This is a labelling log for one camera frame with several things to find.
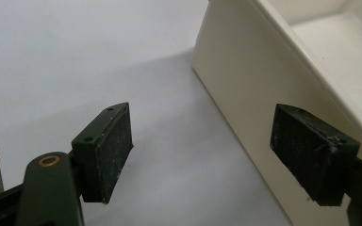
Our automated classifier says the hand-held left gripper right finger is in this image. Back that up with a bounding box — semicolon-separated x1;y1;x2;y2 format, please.
270;103;361;207

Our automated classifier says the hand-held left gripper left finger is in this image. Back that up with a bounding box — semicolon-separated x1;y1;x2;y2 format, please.
71;102;135;205

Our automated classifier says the cream plastic box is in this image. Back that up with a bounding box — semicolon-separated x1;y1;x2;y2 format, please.
190;0;362;226

